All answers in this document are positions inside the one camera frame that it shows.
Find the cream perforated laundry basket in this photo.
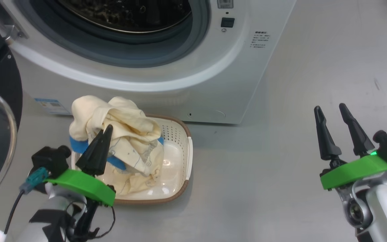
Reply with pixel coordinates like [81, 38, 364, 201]
[71, 114, 194, 206]

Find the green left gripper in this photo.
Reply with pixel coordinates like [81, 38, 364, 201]
[44, 125, 116, 206]

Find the blue energy label sticker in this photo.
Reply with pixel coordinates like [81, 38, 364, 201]
[34, 98, 72, 116]

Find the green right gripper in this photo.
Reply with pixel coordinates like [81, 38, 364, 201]
[314, 103, 387, 191]

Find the teal-plug left camera cable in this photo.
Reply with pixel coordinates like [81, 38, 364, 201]
[4, 167, 49, 236]

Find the white front-load washing machine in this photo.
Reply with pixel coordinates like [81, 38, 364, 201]
[0, 0, 297, 125]

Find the cream garment with blue trim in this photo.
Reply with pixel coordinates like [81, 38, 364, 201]
[69, 95, 165, 196]

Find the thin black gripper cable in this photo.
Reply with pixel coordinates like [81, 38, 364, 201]
[65, 201, 116, 242]

